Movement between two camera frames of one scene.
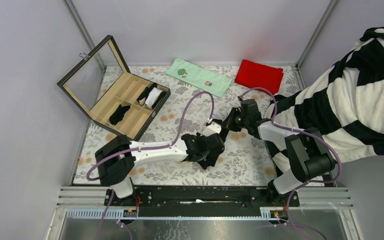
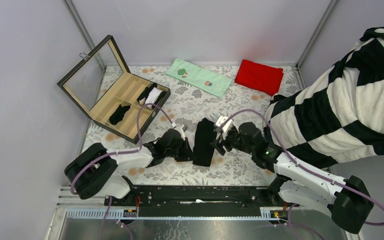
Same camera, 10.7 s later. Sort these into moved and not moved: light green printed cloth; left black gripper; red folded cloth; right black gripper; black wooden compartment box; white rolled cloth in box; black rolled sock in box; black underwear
Moved: right black gripper; left black gripper
Not moved: light green printed cloth; white rolled cloth in box; black wooden compartment box; black rolled sock in box; black underwear; red folded cloth
